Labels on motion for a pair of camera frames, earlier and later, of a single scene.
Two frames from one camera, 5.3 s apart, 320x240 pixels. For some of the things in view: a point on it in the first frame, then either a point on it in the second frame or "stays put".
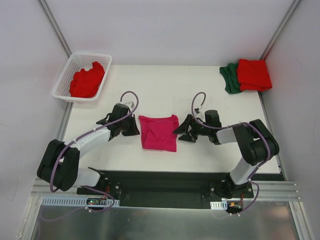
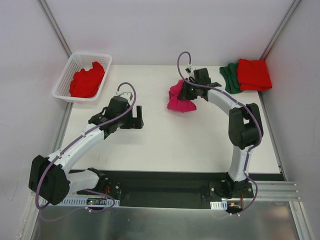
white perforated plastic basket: [79, 61] stays put
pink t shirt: [157, 132] → [175, 104]
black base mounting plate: [189, 189] stays put
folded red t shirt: [253, 75] stays put
